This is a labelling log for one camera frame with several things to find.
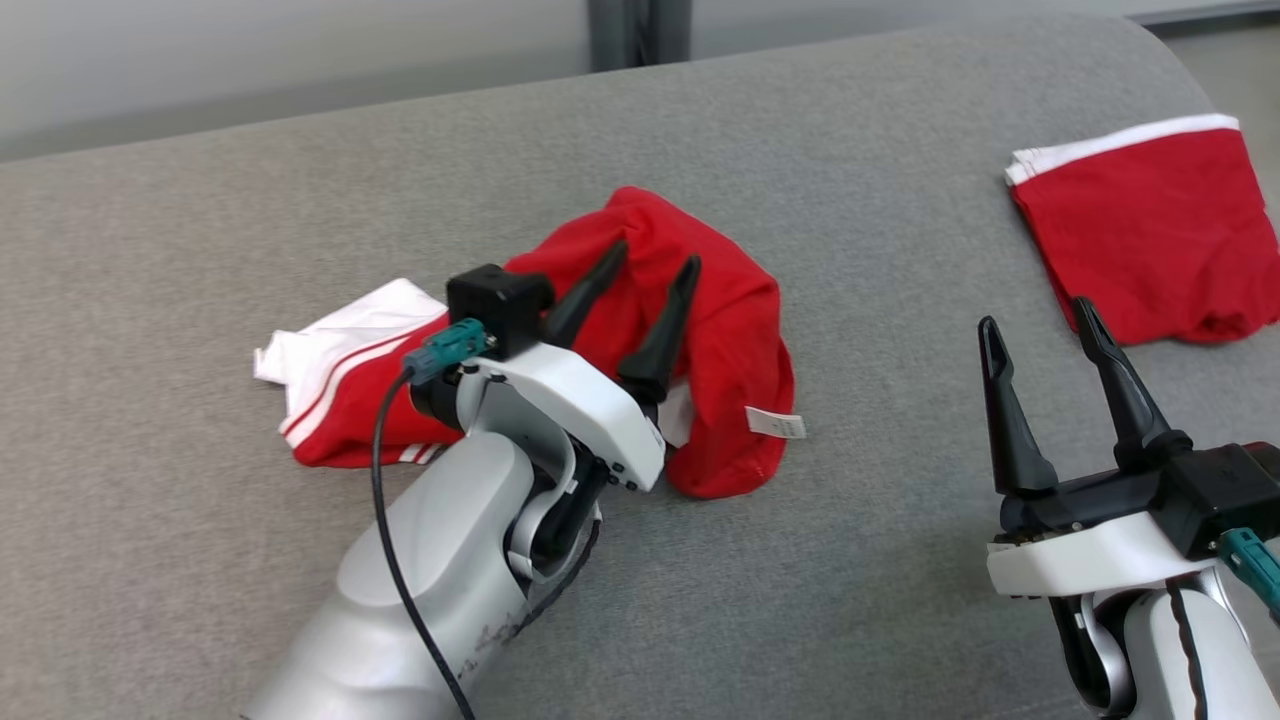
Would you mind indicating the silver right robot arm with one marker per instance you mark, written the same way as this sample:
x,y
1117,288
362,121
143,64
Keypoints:
x,y
1230,660

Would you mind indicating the red jersey with white sleeves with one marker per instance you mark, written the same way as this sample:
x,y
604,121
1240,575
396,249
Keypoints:
x,y
730,330

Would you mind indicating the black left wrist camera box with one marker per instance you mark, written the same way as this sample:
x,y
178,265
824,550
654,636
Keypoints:
x,y
495,305

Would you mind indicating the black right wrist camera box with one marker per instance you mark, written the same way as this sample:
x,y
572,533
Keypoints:
x,y
1230,490

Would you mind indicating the red shorts with white trim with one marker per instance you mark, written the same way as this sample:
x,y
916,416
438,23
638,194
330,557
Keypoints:
x,y
1150,230

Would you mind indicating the grey metal partition post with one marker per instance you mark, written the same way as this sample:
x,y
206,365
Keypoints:
x,y
640,30

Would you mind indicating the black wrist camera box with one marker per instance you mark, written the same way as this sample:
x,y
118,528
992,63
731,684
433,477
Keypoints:
x,y
1230,490
495,305

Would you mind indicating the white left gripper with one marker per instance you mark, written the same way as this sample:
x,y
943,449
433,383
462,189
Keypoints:
x,y
570,400

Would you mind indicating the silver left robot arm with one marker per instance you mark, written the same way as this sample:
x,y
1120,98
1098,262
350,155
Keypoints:
x,y
430,590

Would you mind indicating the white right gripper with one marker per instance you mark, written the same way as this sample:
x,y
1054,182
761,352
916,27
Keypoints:
x,y
1090,555

